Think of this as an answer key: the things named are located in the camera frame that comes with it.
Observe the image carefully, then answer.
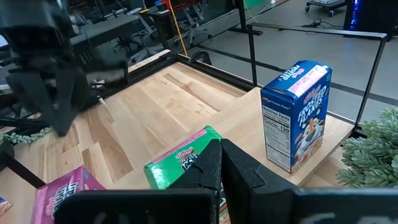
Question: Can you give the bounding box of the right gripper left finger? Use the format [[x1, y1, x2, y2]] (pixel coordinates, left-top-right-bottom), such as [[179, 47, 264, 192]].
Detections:
[[55, 138, 223, 224]]

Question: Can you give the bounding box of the wooden shelf with black frame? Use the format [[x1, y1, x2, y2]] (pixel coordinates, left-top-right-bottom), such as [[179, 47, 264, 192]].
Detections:
[[0, 22, 389, 224]]

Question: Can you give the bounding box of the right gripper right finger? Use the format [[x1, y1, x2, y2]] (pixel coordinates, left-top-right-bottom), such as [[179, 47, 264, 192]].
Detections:
[[220, 138, 398, 224]]

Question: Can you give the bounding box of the round pale green succulent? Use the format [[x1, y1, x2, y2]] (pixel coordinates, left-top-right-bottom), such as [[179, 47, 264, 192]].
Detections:
[[335, 106, 398, 189]]

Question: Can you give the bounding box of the green Apple Jacks cereal box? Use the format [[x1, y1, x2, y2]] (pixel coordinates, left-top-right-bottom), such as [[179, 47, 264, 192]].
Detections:
[[144, 125, 231, 224]]

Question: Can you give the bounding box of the black computer tower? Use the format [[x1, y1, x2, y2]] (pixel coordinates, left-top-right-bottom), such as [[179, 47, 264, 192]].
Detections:
[[343, 0, 398, 40]]

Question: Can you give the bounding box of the black floor cable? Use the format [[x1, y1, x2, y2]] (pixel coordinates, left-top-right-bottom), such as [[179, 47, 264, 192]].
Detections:
[[301, 17, 345, 30]]

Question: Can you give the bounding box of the yellow cable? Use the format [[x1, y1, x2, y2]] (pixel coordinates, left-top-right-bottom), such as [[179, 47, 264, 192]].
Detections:
[[167, 0, 189, 57]]

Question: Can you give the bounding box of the pink cereal box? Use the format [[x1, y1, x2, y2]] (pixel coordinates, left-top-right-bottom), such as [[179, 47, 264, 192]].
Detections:
[[30, 166, 106, 224]]

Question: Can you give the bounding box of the small black side table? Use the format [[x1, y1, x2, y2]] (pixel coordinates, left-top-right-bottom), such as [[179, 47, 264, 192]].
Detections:
[[138, 6, 180, 50]]

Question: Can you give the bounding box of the blue Frosted Flakes cereal box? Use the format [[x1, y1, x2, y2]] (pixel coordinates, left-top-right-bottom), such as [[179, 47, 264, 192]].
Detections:
[[260, 60, 333, 175]]

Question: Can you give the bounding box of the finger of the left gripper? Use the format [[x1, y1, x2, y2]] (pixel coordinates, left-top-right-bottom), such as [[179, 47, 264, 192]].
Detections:
[[6, 67, 68, 136], [57, 66, 93, 136]]

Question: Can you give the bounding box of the green panel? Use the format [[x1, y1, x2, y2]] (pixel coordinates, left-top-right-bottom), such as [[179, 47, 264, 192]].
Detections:
[[244, 0, 271, 10]]

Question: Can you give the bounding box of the black table clamp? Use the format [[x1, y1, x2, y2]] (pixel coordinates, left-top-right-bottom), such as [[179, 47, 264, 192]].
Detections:
[[188, 50, 212, 66]]

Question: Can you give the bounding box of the grey desk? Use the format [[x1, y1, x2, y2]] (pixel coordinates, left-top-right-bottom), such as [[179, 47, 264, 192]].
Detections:
[[70, 14, 141, 47]]

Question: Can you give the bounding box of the wheeled cart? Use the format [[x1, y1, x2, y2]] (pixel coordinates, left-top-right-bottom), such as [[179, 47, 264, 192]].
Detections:
[[306, 0, 348, 18]]

